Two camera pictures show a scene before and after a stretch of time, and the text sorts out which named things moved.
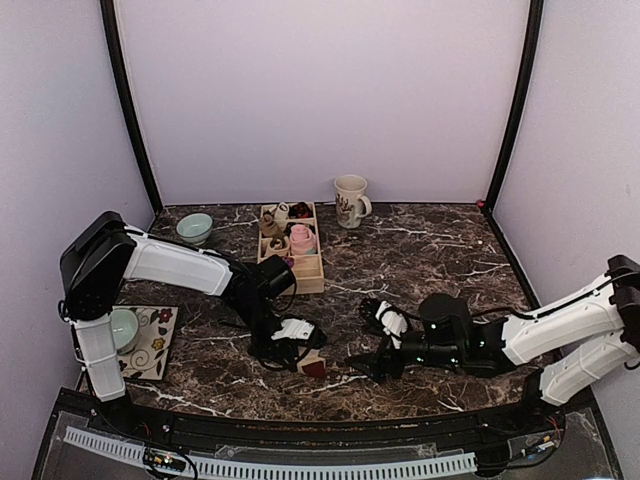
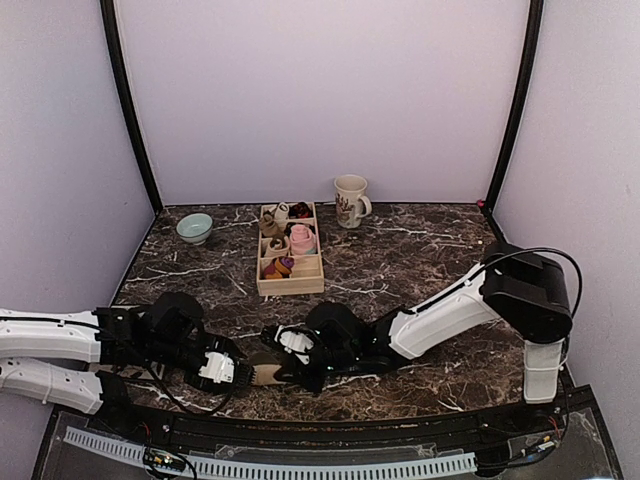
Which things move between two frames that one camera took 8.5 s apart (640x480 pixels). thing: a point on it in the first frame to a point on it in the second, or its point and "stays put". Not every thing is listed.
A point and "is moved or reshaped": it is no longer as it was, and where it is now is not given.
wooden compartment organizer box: [290, 229] stays put
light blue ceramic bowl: [195, 228] stays put
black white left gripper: [279, 351] to [212, 387]
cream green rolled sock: [279, 246] stays put
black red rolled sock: [300, 210] stays put
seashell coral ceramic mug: [351, 201] stays put
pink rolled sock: [302, 239] stays put
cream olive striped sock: [312, 364] is moved or reshaped
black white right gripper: [375, 361] to [293, 371]
